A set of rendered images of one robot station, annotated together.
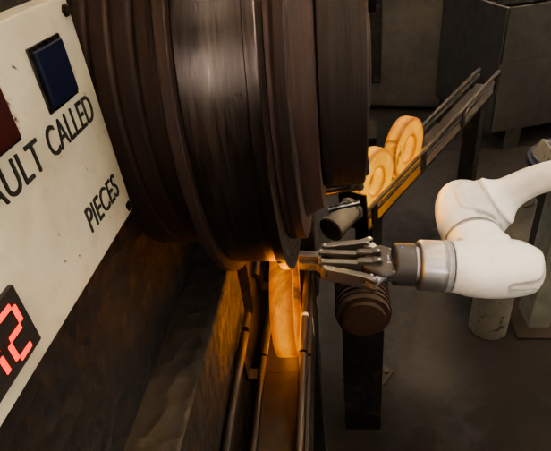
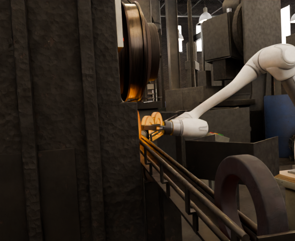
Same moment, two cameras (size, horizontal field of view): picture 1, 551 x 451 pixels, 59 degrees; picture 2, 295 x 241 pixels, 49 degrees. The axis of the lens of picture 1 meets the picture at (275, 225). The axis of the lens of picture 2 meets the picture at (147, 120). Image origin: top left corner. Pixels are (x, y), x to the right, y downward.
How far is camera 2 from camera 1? 1.15 m
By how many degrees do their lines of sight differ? 37
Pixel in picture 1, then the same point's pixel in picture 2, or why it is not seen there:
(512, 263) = (198, 121)
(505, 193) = (192, 113)
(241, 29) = (141, 22)
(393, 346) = not seen: hidden behind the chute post
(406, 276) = (168, 127)
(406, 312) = not seen: hidden behind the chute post
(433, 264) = (175, 122)
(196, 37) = (133, 24)
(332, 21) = (151, 32)
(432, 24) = not seen: hidden behind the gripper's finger
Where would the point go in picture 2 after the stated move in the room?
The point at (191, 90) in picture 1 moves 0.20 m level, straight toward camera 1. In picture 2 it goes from (132, 31) to (156, 19)
